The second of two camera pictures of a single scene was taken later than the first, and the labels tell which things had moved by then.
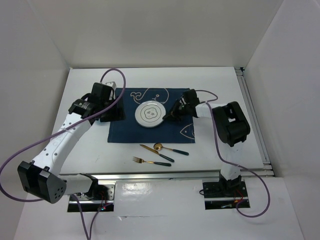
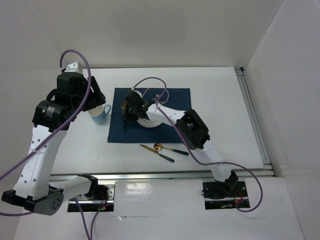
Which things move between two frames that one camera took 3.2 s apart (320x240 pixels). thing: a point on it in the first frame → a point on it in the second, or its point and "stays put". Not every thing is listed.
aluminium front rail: x=254 y=175 stays put
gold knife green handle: x=157 y=152 stays put
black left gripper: x=118 y=113 → x=97 y=97
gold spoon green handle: x=159 y=146 stays put
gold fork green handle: x=139 y=160 → x=124 y=122
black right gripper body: x=183 y=108 → x=129 y=113
